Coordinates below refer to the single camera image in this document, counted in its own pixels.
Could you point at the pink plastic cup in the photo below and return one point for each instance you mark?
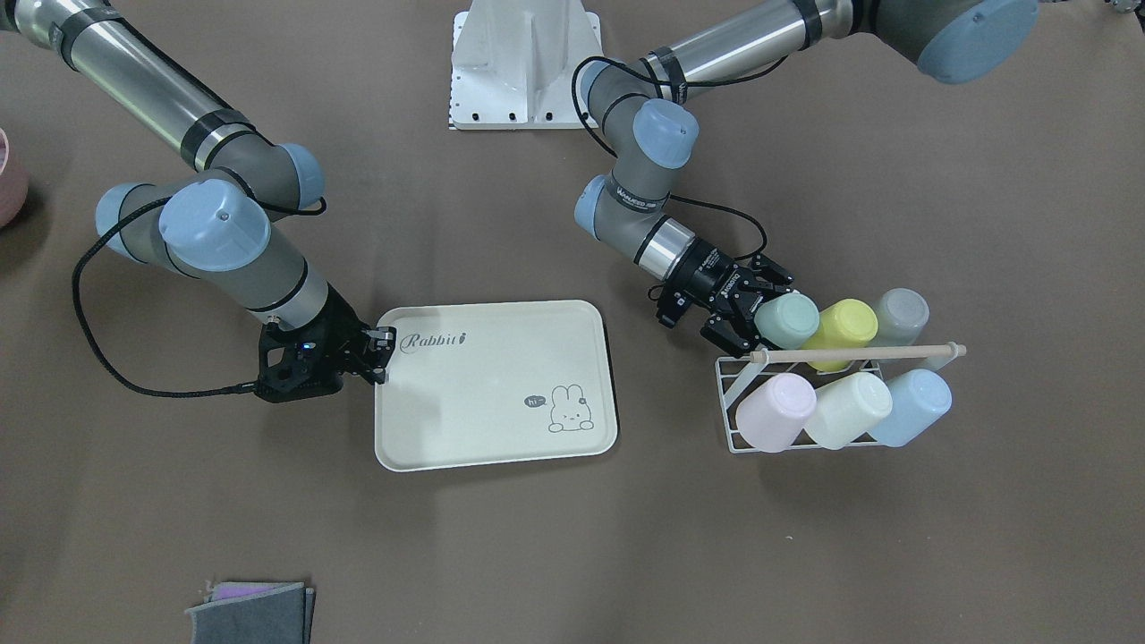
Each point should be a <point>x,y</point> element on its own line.
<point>771,417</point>

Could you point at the white wire cup rack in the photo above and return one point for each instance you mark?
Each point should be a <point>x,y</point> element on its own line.
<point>739,377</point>

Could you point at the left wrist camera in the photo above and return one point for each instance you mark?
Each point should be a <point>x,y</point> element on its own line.
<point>671,305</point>

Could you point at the grey plastic cup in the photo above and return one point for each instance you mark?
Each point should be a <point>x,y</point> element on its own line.
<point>901,315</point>

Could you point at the cream plastic cup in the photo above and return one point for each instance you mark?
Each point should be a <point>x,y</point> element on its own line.
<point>848,408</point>

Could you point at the blue plastic cup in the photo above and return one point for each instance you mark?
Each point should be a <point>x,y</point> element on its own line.
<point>920,397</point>

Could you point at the cream rabbit tray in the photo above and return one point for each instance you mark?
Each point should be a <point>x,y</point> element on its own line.
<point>481,384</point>

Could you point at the pink bowl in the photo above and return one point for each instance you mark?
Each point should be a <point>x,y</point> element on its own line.
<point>14,182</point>

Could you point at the green plastic cup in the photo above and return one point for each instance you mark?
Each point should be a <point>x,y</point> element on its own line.
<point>787,322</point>

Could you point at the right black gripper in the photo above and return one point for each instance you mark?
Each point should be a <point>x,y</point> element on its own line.
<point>343,327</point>

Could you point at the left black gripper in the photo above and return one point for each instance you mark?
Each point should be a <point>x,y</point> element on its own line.
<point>703,270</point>

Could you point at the yellow plastic cup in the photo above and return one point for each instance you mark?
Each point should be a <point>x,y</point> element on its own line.
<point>849,323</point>

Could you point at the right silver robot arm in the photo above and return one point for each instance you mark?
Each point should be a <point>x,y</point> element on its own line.
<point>218,224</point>

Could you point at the grey folded cloth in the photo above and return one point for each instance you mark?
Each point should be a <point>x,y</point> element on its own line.
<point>254,612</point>

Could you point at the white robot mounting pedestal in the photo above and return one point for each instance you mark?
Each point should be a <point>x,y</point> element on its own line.
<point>513,64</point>

